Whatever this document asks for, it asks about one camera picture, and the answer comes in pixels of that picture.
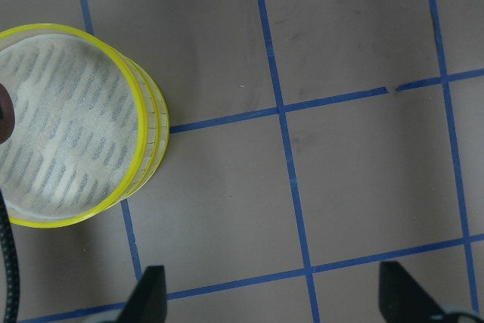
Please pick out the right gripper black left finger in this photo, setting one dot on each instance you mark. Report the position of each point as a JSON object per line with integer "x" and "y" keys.
{"x": 148, "y": 302}

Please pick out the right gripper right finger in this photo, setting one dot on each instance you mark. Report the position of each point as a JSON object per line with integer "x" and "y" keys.
{"x": 402, "y": 299}

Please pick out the yellow steamer layer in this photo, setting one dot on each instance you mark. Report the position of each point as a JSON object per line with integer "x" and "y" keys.
{"x": 157, "y": 130}
{"x": 84, "y": 128}

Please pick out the brown steamed bun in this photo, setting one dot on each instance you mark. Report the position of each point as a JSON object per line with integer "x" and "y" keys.
{"x": 7, "y": 115}

